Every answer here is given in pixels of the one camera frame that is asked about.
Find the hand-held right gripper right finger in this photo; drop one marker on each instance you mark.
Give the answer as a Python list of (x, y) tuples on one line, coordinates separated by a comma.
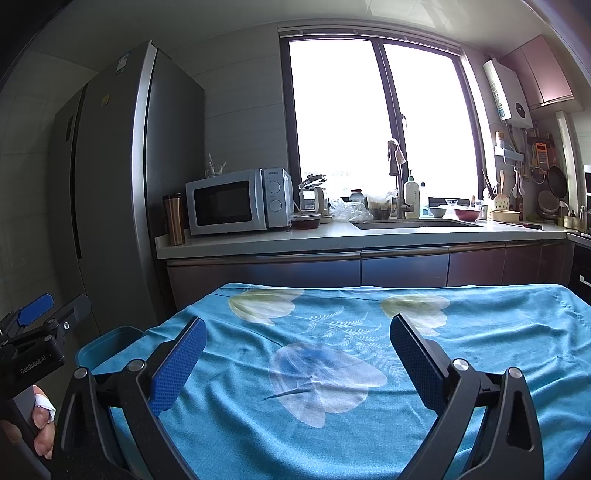
[(418, 364)]

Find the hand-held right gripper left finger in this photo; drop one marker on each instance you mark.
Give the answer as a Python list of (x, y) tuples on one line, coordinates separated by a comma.
[(178, 364)]

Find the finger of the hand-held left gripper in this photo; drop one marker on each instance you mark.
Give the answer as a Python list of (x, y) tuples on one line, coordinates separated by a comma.
[(74, 311), (34, 309)]

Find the blue plastic bin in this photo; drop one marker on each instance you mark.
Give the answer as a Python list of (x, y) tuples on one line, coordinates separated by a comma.
[(104, 346)]

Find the person's left hand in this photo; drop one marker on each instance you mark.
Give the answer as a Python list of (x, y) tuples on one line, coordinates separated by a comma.
[(44, 429)]

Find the dark base cabinets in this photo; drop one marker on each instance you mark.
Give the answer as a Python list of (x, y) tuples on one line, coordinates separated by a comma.
[(401, 270)]

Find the blue floral tablecloth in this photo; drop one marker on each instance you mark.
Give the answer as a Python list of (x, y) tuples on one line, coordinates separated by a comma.
[(277, 438)]

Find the grey refrigerator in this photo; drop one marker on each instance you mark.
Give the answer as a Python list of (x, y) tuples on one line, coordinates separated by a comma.
[(115, 184)]

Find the brown thermos mug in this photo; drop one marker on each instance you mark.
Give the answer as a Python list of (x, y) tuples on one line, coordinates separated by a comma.
[(174, 221)]

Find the kitchen sink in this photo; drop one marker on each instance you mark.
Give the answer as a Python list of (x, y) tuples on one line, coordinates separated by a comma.
[(406, 225)]

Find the small white bowl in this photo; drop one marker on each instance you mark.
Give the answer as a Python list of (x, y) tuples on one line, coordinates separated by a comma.
[(437, 212)]

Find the red bowl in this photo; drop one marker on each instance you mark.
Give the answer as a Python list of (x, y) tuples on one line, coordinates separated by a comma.
[(467, 214)]

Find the white kitchen countertop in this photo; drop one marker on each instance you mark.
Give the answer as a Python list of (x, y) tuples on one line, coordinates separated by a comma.
[(277, 235)]

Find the white soap bottle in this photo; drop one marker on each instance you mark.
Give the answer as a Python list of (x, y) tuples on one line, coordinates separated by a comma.
[(412, 198)]

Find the clear plastic bag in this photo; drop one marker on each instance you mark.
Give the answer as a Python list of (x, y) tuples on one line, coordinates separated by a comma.
[(353, 211)]

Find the white microwave oven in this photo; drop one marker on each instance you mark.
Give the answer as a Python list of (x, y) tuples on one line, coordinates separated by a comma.
[(221, 203)]

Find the cream pot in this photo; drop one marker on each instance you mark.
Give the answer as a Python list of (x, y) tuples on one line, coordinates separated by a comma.
[(505, 215)]

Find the kitchen knife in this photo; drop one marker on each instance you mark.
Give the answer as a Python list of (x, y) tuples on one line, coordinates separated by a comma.
[(526, 225)]

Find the dotted cream utensil holder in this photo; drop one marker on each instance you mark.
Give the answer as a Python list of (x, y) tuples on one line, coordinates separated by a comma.
[(501, 203)]

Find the dark red food container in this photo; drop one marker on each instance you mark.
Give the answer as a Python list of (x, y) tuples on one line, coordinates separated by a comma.
[(305, 221)]

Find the black built-in oven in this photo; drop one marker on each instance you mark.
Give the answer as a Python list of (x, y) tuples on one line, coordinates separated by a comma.
[(582, 272)]

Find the steel kitchen faucet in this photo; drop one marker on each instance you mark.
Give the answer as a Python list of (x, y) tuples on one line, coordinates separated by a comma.
[(393, 170)]

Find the small kitchen appliance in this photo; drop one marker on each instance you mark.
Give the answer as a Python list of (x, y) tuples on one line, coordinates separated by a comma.
[(314, 196)]

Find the wooden spatula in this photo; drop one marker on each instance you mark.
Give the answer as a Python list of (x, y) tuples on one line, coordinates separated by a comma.
[(502, 182)]

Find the grey plate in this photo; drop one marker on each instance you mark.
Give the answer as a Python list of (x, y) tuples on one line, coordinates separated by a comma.
[(548, 203)]

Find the black frying pan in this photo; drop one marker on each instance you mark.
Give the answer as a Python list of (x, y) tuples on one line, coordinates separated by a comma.
[(557, 181)]

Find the orange grater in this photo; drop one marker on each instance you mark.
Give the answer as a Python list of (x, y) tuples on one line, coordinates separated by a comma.
[(542, 154)]

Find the kitchen window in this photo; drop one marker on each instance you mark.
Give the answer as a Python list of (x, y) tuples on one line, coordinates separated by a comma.
[(341, 115)]

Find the white water heater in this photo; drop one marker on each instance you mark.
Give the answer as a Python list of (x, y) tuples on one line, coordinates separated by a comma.
[(505, 90)]

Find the blue wall rack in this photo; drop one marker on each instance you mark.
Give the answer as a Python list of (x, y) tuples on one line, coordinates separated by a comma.
[(509, 156)]

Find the pink wall cabinet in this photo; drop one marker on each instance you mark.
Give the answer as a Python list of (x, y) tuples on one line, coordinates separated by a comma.
[(540, 74)]

